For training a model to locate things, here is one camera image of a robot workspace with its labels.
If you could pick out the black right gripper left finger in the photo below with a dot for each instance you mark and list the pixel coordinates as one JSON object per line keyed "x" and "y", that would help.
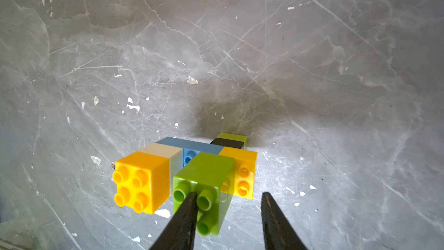
{"x": 179, "y": 234}

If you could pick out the yellow lego brick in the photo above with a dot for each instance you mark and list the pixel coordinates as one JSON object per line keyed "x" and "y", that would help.
{"x": 244, "y": 170}
{"x": 143, "y": 182}

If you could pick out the white lego brick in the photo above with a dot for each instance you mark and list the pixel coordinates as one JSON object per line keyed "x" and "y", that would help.
{"x": 174, "y": 154}

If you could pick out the black lego brick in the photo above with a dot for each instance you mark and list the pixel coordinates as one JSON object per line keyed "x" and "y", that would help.
{"x": 228, "y": 143}

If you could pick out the green lego brick studs up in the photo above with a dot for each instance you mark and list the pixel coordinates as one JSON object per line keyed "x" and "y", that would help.
{"x": 234, "y": 137}

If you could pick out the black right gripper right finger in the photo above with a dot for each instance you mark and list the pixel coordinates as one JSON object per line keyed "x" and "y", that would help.
{"x": 278, "y": 232}

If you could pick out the green lego plate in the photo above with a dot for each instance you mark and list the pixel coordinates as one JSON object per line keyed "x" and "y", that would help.
{"x": 211, "y": 177}

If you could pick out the blue lego brick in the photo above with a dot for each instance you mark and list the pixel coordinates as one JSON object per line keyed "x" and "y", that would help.
{"x": 191, "y": 148}

